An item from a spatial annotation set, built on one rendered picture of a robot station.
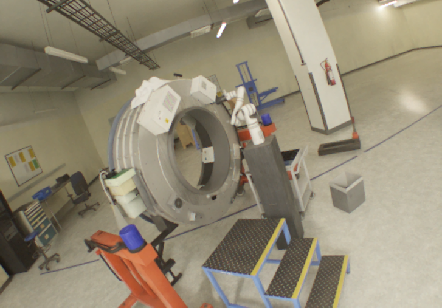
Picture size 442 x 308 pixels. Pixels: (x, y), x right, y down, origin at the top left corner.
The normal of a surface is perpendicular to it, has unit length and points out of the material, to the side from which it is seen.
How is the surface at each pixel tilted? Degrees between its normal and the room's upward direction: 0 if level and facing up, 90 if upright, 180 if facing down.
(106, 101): 90
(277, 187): 90
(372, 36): 90
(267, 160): 90
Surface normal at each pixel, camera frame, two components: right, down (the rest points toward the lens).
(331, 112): 0.12, 0.19
